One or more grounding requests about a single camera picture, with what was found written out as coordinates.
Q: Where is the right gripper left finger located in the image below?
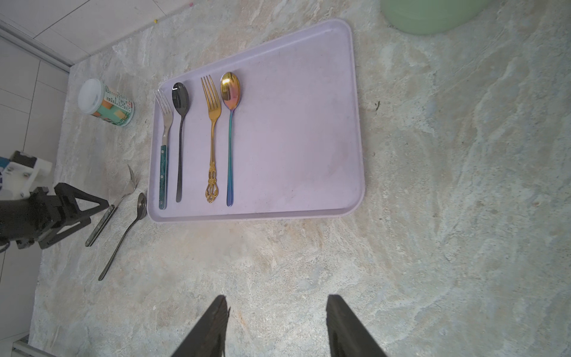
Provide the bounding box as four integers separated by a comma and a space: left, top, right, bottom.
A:
172, 295, 230, 357

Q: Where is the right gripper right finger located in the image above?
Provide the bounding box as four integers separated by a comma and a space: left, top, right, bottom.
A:
327, 295, 387, 357

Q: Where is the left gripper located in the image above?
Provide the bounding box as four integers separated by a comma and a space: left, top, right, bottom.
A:
1, 182, 109, 250

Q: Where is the silver fork dark handle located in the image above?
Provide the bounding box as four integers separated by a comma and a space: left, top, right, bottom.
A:
85, 166, 138, 247

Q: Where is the teal handled fork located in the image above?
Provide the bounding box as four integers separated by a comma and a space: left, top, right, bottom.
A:
154, 89, 173, 210

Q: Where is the black glossy spoon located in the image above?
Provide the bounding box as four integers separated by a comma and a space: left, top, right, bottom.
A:
172, 82, 190, 202

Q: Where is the gold ornate fork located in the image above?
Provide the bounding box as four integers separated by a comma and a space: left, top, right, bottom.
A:
201, 75, 222, 203

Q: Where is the rainbow iridescent spoon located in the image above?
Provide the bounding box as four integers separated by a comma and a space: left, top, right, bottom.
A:
220, 71, 241, 207

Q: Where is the dark grey spoon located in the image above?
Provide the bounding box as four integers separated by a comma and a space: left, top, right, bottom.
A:
98, 192, 147, 281

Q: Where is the small white paper cup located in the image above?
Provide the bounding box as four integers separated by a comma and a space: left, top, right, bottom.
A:
77, 79, 135, 126

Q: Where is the green plastic jug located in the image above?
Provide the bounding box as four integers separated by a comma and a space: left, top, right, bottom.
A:
381, 0, 492, 35

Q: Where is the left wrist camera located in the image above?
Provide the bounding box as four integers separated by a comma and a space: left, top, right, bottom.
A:
1, 151, 53, 201

